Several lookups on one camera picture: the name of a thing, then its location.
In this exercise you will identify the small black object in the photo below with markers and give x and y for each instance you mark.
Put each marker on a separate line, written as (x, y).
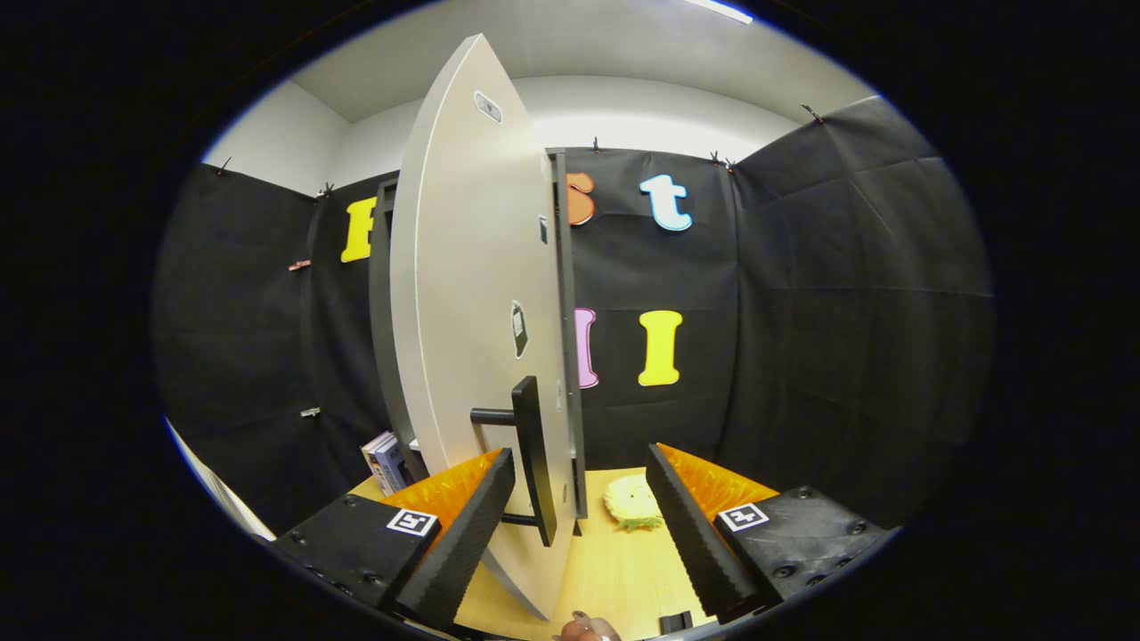
(675, 622)

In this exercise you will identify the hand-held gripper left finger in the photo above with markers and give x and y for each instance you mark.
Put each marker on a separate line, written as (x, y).
(468, 534)

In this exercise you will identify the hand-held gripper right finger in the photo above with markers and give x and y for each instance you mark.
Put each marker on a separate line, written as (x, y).
(690, 539)

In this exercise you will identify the black backdrop cloth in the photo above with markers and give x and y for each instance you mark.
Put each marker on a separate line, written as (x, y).
(846, 312)

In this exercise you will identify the yellow plush toy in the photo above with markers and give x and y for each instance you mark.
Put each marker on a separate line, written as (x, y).
(632, 503)

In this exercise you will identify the dark grey shoe cabinet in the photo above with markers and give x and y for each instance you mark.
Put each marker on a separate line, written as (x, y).
(380, 312)

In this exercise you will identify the long ceiling light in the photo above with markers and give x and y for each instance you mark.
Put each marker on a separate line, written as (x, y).
(720, 11)

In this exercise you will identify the white spined book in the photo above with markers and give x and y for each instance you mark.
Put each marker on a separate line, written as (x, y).
(374, 454)

